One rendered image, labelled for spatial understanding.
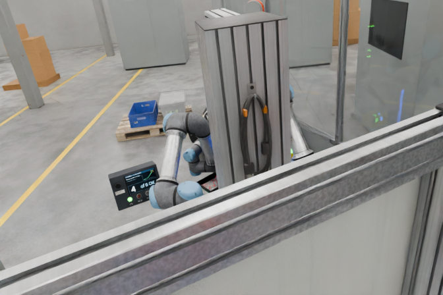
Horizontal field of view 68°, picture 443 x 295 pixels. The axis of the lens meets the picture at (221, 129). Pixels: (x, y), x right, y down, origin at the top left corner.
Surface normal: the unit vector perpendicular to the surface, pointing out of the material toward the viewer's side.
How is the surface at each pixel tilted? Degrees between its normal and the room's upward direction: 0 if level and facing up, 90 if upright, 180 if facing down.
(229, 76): 90
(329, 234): 89
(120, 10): 90
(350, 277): 90
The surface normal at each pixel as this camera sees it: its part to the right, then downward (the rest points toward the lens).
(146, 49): -0.02, 0.43
